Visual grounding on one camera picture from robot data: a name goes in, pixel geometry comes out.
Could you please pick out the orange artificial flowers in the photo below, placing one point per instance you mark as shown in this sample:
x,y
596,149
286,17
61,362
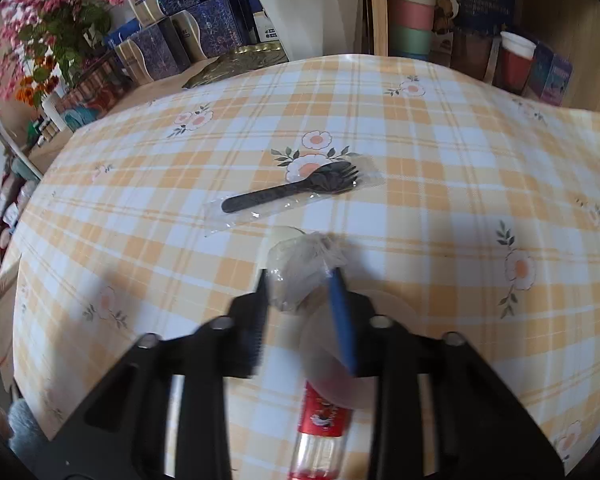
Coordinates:
x,y
30,90

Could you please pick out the brown glass cup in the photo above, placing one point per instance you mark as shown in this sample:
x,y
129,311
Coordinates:
x,y
472,55

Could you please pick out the wooden shelf unit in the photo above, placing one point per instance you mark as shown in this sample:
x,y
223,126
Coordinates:
x,y
377,10

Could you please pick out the red paper cup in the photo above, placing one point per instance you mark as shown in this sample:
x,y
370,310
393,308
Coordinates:
x,y
515,67

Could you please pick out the white blue box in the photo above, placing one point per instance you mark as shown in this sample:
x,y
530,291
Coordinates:
x,y
267,27

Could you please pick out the stack of pastel cups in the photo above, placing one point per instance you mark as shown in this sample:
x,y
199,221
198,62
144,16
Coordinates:
x,y
412,15

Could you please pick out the blue flat carton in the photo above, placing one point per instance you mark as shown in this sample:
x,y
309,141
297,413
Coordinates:
x,y
122,32

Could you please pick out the clear plastic bag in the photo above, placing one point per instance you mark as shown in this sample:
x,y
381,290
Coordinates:
x,y
300,270

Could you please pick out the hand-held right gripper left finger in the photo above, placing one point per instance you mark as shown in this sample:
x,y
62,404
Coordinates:
x,y
252,330

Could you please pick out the gold leaf tray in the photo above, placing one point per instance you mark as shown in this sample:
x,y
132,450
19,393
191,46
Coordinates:
x,y
235,62

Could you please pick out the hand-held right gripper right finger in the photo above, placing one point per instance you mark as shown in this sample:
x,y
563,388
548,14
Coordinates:
x,y
342,325

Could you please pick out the black plastic fork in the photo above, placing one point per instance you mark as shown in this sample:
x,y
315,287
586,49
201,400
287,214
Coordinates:
x,y
280,194

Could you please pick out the pink artificial blossom arrangement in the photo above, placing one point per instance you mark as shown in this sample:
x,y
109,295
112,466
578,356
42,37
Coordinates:
x,y
30,10

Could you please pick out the grey fluffy rug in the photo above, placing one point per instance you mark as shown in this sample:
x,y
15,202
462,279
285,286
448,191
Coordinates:
x,y
25,425

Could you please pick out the red roses in white pot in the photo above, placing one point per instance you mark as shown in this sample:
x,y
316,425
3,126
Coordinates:
x,y
310,10

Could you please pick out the red clear plastic tube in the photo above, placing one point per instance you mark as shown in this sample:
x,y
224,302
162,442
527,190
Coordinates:
x,y
320,420

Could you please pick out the row of small brown bottles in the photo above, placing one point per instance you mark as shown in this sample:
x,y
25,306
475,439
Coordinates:
x,y
45,130

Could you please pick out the striped wavy basket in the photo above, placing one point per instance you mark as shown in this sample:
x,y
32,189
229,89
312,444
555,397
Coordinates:
x,y
95,90

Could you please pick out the translucent round lid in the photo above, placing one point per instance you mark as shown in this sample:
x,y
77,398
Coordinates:
x,y
325,360

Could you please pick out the purple box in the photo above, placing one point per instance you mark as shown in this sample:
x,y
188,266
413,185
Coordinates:
x,y
550,77

